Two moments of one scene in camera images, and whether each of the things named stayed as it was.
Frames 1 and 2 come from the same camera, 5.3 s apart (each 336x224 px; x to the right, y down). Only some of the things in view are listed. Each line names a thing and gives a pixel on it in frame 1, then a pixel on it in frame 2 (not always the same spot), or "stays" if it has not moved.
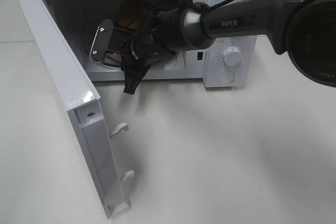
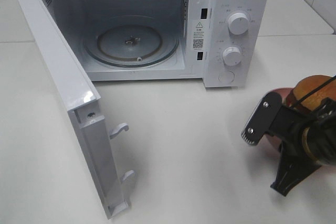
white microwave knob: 232,55 stays
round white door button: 226,77 stays
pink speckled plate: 113,58 to 272,138
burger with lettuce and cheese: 129,14 to 306,85
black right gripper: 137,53 to 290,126
